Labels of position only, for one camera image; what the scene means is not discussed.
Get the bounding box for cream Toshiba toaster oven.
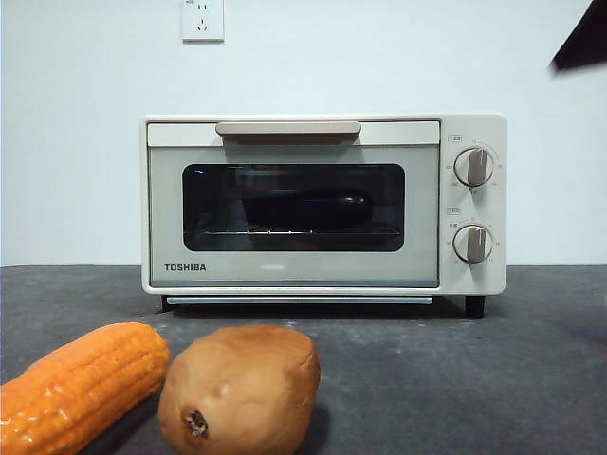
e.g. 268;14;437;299
139;112;507;318

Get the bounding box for orange corn cob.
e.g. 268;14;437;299
0;321;171;455

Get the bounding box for metal wire oven rack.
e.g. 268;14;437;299
202;228;402;238

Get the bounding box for purple eggplant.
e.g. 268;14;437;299
243;188;379;229

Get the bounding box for silver crumb tray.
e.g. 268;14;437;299
164;295;433;306

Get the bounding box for oven timer knob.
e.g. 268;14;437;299
451;225;494;264

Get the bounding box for oven temperature knob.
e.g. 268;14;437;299
453;147;496;188

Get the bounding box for oven door with beige handle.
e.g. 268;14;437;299
146;120;441;289

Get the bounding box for brown potato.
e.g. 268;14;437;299
157;324;322;455

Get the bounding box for white wall socket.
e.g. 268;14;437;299
180;0;226;45

